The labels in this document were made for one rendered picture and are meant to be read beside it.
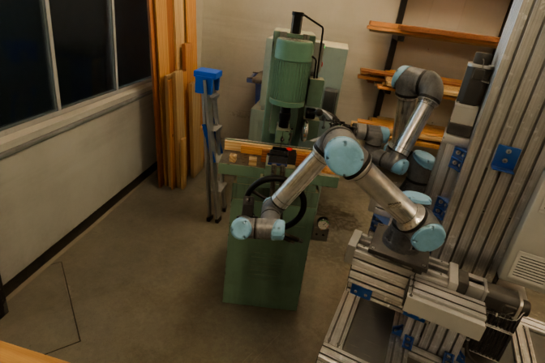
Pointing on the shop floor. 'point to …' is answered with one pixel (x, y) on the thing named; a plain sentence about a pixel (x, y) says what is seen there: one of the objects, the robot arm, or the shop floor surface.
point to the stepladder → (205, 85)
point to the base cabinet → (267, 262)
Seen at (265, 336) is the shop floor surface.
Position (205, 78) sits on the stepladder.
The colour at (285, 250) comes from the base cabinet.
